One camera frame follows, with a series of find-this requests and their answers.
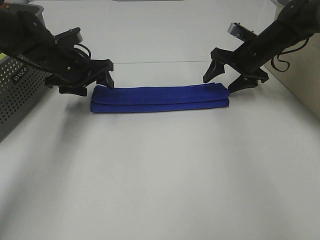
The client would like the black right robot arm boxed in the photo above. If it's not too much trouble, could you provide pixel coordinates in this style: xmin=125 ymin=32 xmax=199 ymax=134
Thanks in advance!
xmin=203 ymin=0 xmax=320 ymax=93

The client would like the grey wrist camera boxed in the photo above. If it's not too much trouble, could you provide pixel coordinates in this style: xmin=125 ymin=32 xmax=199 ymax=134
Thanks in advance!
xmin=227 ymin=22 xmax=258 ymax=42
xmin=54 ymin=27 xmax=83 ymax=45

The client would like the grey perforated laundry basket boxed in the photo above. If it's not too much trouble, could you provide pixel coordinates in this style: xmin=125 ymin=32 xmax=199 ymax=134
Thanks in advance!
xmin=0 ymin=4 xmax=55 ymax=144

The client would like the beige storage box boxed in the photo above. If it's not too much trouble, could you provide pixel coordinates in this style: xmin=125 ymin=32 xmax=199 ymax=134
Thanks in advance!
xmin=264 ymin=33 xmax=320 ymax=117

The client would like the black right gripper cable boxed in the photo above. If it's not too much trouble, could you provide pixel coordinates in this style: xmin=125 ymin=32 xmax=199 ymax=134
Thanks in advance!
xmin=272 ymin=37 xmax=311 ymax=72

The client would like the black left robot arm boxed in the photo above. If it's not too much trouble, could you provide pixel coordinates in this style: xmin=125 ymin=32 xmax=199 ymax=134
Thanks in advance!
xmin=0 ymin=10 xmax=114 ymax=97

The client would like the blue microfiber towel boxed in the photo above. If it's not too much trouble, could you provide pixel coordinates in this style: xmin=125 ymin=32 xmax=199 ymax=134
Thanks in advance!
xmin=90 ymin=83 xmax=230 ymax=114

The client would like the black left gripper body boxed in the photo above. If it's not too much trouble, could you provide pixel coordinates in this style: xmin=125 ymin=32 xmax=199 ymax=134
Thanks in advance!
xmin=37 ymin=42 xmax=115 ymax=87

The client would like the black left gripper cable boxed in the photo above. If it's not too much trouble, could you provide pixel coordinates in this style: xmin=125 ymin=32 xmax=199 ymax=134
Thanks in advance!
xmin=72 ymin=42 xmax=92 ymax=61

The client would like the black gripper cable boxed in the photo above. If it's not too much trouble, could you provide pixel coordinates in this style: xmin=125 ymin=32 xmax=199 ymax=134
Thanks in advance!
xmin=272 ymin=37 xmax=311 ymax=72
xmin=72 ymin=42 xmax=92 ymax=61

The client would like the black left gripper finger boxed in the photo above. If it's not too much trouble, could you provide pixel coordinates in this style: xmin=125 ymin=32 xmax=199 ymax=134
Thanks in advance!
xmin=96 ymin=71 xmax=114 ymax=89
xmin=44 ymin=75 xmax=87 ymax=97

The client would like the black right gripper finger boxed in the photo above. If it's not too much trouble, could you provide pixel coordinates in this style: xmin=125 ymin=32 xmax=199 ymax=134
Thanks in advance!
xmin=228 ymin=69 xmax=269 ymax=93
xmin=203 ymin=59 xmax=225 ymax=84

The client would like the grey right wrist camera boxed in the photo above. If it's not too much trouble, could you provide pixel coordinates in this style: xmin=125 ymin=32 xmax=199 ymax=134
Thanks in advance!
xmin=227 ymin=22 xmax=258 ymax=42

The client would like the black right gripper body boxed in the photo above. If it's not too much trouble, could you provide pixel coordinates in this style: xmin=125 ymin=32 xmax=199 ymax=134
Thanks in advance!
xmin=210 ymin=37 xmax=273 ymax=74

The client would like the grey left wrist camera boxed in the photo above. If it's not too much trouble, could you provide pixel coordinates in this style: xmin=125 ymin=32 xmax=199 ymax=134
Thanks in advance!
xmin=54 ymin=27 xmax=83 ymax=45

